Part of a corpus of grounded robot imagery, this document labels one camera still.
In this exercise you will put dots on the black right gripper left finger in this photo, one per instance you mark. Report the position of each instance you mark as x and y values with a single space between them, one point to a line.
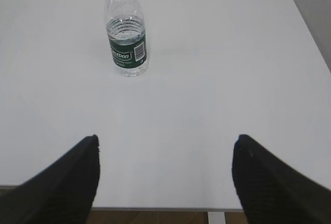
62 193

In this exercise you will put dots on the white table leg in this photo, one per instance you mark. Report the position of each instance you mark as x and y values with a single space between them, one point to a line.
216 218

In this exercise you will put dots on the clear green-label water bottle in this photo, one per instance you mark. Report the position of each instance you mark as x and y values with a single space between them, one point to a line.
125 27

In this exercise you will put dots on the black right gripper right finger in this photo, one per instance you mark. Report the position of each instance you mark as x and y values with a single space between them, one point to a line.
270 191

